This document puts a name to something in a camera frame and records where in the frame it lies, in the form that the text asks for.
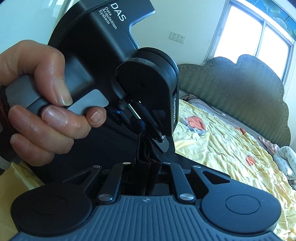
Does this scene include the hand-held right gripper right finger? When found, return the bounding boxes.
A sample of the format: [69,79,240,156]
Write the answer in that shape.
[159,162,232,202]

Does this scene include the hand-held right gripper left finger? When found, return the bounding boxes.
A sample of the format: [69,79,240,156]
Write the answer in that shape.
[62,162,138,201]

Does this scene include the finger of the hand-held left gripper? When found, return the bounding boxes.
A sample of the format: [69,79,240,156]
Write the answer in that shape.
[110,103,146,135]
[126,96,172,153]

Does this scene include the black pants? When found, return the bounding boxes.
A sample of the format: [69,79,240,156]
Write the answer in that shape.
[30,109,208,196]

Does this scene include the person's left hand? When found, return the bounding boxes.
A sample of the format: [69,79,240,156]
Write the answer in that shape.
[0,40,107,167]

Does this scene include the yellow carrot print blanket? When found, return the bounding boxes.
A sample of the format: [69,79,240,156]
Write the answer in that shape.
[0,93,296,241]

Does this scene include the green padded headboard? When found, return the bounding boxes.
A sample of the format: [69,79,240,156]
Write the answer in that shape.
[178,54,291,147]

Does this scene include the pink cloth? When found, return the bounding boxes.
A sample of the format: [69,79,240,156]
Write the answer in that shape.
[258,136,281,154]

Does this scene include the white printed pillow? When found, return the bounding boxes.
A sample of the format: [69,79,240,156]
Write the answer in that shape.
[273,146,296,186]

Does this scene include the window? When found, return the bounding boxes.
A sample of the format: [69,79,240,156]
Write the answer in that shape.
[203,0,296,82]

